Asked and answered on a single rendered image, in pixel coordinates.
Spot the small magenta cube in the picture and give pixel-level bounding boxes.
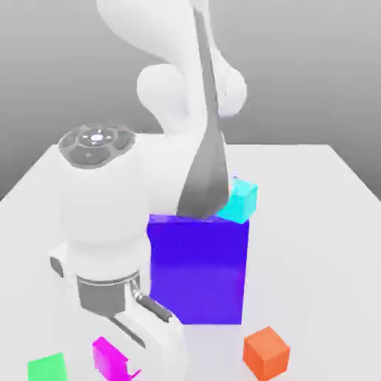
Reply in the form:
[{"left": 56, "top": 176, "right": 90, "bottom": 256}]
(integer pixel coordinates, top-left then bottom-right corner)
[{"left": 92, "top": 336, "right": 141, "bottom": 381}]

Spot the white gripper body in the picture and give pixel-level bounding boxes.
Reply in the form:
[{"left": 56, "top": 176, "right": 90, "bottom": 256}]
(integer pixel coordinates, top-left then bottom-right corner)
[{"left": 102, "top": 307, "right": 189, "bottom": 381}]

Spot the small cyan cube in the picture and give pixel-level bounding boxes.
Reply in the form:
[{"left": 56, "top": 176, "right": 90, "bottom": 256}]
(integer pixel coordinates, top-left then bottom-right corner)
[{"left": 216, "top": 177, "right": 259, "bottom": 225}]

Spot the large blue box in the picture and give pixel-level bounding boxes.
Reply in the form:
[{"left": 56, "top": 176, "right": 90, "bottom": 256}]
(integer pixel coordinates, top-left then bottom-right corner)
[{"left": 146, "top": 213, "right": 250, "bottom": 326}]

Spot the small green cube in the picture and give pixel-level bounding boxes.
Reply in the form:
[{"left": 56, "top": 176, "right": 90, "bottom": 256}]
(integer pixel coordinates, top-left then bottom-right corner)
[{"left": 27, "top": 352, "right": 68, "bottom": 381}]

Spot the small orange cube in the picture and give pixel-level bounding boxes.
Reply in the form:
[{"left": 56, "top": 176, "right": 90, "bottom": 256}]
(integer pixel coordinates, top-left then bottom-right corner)
[{"left": 242, "top": 325, "right": 292, "bottom": 381}]

